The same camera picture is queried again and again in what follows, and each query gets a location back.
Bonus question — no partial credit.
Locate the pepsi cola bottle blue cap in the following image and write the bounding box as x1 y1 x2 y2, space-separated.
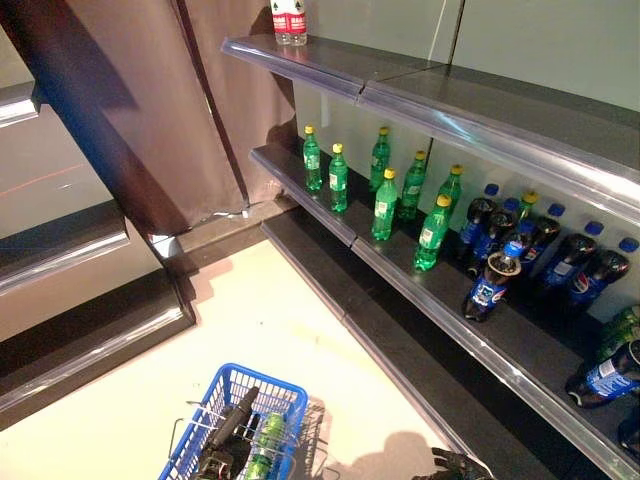
456 183 501 261
565 339 640 410
566 236 640 315
461 240 527 323
535 220 606 302
519 202 567 277
466 197 522 279

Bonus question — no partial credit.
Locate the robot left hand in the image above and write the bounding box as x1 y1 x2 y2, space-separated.
194 446 239 480

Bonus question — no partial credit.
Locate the brown fabric curtain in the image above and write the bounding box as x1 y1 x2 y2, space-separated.
0 0 296 239

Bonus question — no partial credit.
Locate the blue plastic shopping basket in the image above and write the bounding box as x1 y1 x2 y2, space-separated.
157 362 310 480

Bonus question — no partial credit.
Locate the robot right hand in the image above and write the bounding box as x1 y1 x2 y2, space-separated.
411 446 495 480

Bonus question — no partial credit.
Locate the dark shelving unit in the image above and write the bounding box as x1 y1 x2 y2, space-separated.
0 24 197 432

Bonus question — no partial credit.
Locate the white floor cable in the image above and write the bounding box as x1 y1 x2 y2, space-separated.
192 207 252 226

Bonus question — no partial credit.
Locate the green soda bottle yellow cap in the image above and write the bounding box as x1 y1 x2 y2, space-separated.
396 150 428 223
327 143 350 215
302 124 324 194
436 164 465 217
368 126 392 194
516 190 541 222
412 194 454 273
370 168 400 242

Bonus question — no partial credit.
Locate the dark shelf board clear edge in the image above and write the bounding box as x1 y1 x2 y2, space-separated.
249 143 640 480
220 34 640 225

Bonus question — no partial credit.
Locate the metal wire basket handle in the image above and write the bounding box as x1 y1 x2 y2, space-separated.
168 399 229 464
238 422 341 476

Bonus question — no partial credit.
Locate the water bottle red label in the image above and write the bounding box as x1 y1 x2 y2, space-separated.
269 0 308 48

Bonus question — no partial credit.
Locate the dark cola bottle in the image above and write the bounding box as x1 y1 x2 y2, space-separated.
206 386 262 452

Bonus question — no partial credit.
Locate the dark base shelf board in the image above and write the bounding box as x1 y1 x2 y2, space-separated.
260 207 596 480

